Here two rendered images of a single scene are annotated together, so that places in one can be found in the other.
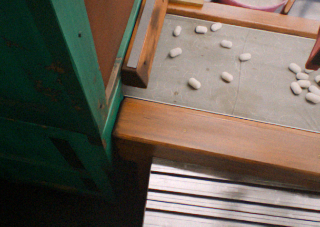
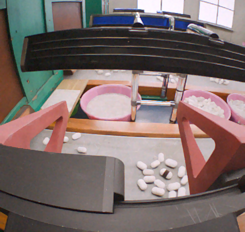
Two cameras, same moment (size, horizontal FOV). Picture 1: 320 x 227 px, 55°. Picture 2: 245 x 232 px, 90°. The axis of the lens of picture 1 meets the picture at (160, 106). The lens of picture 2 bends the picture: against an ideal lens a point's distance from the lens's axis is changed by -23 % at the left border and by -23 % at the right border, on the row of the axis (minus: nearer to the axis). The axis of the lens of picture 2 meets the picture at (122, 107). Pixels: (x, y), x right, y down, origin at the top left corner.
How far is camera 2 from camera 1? 0.47 m
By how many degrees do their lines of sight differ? 26
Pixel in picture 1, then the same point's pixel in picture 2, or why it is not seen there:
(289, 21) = (135, 126)
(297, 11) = (148, 119)
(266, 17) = (116, 125)
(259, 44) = (111, 148)
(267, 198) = not seen: outside the picture
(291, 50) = (139, 149)
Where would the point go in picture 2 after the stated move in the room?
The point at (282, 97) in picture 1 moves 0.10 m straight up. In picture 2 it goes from (130, 195) to (131, 178)
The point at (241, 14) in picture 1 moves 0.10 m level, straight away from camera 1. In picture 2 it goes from (96, 125) to (106, 108)
